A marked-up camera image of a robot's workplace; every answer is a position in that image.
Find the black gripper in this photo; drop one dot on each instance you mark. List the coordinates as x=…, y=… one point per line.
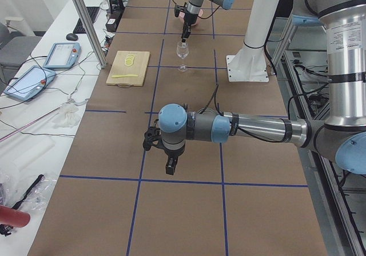
x=189, y=18
x=172, y=153

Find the clear wine glass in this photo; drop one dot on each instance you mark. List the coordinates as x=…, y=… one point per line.
x=182, y=52

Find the pink plastic bowl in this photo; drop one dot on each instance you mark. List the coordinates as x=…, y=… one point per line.
x=182, y=14

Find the wooden cutting board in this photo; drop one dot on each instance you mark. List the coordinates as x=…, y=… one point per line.
x=139, y=67

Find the yellow plastic knife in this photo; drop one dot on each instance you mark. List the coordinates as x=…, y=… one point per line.
x=125, y=76

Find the lemon slice front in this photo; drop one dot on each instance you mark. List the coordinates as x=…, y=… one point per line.
x=128, y=63

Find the white crumpled cloth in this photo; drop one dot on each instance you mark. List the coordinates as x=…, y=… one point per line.
x=67, y=116

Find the long pink rod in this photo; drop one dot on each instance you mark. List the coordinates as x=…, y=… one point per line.
x=28, y=124

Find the teach pendant far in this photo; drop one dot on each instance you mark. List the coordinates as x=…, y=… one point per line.
x=62, y=55

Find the teach pendant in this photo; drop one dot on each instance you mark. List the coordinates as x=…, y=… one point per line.
x=62, y=55
x=30, y=83

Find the black computer mouse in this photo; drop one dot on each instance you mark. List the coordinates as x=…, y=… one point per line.
x=71, y=37

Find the teach pendant near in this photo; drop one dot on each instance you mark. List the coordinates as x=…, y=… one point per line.
x=30, y=83

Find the red cylinder bottle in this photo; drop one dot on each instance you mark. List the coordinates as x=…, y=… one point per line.
x=14, y=218

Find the white camera mast pillar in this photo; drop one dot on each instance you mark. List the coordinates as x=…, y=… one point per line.
x=249, y=64

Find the aluminium frame post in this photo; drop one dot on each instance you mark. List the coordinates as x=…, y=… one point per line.
x=90, y=31

